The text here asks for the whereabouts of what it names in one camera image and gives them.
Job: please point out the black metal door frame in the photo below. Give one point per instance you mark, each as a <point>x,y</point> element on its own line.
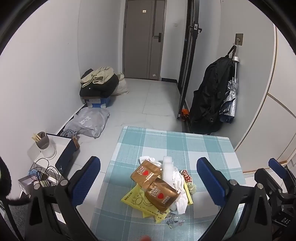
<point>188,69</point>

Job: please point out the white plastic bottle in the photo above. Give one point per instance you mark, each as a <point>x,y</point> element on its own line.
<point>168,169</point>

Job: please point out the white box navy side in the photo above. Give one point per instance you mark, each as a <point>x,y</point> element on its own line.
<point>66,160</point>

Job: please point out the translucent white cup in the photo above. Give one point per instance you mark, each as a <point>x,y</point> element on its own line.
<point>49,151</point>

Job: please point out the blue cardboard box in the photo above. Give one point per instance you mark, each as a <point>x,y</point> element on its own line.
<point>97,102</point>

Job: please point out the black folded jacket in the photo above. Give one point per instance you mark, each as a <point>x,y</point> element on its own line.
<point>101,89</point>

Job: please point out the brown foil wrapper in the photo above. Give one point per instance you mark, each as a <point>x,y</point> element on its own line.
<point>144,173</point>
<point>161,197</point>

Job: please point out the metal wall hook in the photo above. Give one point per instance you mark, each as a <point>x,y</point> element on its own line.
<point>238,39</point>

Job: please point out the grey open box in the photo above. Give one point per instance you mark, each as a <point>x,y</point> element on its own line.
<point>25,183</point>

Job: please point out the grey door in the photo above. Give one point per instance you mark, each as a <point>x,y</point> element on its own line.
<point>138,46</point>

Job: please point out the yellow plastic bag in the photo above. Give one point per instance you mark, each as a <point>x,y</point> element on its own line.
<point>133,199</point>

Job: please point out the yellow-green wrapper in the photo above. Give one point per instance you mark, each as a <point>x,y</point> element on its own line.
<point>192,188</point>

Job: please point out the white tissue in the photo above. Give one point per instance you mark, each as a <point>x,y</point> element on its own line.
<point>150,160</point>

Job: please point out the silver folded umbrella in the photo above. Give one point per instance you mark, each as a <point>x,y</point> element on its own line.
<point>230,102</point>

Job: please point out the white cloth bag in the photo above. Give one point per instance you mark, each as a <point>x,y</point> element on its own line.
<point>121,85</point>

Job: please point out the red white snack wrapper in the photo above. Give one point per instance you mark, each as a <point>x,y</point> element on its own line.
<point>186,178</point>

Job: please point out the beige cloth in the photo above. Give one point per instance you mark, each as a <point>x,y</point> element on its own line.
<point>99,75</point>

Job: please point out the black fuzzy cloth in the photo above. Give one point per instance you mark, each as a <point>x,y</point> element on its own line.
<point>5,180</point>

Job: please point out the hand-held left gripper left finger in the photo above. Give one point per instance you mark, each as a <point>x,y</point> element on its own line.
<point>85,183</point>

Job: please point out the orange black object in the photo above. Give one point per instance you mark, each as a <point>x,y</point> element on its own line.
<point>185,113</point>

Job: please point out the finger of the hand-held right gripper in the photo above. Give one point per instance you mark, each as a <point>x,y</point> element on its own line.
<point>262,176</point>
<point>275,164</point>

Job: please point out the small clear wrapper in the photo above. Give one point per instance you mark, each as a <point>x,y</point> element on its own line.
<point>174,220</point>

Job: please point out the grey plastic bag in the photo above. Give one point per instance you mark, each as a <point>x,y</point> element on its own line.
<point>90,120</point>

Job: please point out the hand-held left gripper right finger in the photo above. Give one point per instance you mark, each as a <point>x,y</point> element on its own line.
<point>210,183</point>

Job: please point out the teal checked tablecloth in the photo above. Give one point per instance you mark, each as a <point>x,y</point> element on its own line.
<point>180,148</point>

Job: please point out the black hanging jacket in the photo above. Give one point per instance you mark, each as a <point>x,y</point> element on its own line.
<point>208,99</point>

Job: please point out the white plastic bag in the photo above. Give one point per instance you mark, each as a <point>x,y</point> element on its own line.
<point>180,199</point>

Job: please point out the grey cup with sticks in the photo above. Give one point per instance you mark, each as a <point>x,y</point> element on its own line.
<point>42,140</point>

